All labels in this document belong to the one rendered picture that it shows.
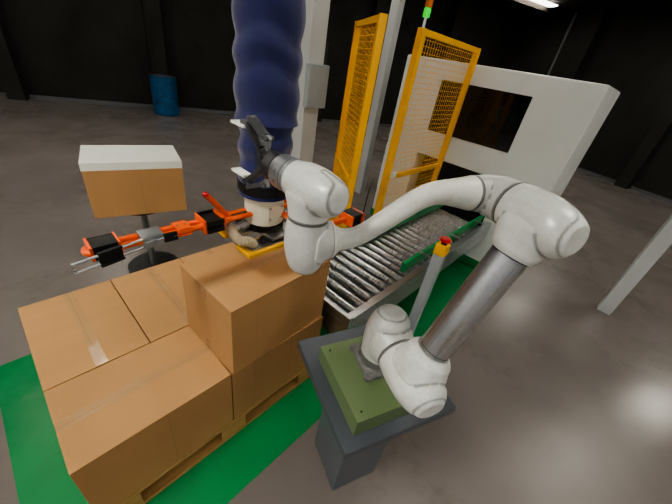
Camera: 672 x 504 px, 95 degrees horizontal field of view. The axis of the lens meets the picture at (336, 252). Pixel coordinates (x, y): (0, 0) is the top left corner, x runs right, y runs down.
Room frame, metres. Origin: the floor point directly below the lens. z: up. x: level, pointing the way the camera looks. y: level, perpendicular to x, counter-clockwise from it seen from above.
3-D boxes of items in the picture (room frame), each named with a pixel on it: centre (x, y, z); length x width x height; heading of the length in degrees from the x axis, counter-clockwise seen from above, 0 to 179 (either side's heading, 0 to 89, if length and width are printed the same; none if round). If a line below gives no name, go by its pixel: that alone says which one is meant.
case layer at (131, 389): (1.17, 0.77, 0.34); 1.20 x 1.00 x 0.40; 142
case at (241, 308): (1.22, 0.35, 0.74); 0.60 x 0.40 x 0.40; 145
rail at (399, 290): (2.22, -0.86, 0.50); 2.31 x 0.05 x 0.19; 142
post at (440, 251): (1.65, -0.63, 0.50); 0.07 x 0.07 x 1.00; 52
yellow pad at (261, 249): (1.17, 0.27, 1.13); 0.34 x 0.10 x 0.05; 141
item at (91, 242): (0.77, 0.73, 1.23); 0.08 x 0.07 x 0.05; 141
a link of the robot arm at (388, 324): (0.85, -0.25, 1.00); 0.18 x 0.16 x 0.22; 24
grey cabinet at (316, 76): (2.66, 0.38, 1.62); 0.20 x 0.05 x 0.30; 142
